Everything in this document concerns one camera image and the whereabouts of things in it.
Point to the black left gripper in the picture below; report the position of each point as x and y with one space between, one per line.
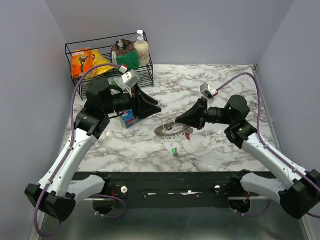
142 110

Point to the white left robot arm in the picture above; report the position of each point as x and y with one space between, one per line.
54 195

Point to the red key tag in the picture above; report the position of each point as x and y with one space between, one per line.
187 136

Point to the cream pump lotion bottle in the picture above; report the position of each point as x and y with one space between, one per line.
142 49

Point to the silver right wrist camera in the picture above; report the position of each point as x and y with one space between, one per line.
208 91

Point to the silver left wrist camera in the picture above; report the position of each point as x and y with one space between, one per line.
130 79

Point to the green brown coffee bag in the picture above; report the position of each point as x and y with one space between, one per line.
123 52

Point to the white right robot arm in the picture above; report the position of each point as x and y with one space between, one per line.
296 189

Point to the steel key ring organiser disc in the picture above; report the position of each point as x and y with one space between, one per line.
172 130

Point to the green white snack bag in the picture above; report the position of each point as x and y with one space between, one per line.
117 81

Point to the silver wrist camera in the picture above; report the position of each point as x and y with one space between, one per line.
130 79
208 91

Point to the blue green sponge pack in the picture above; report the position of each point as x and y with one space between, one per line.
127 119

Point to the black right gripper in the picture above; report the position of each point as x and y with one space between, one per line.
197 116

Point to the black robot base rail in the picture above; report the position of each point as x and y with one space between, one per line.
168 190

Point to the orange razor box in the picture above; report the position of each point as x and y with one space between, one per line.
81 62

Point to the yellow chips bag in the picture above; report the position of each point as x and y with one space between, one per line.
98 59

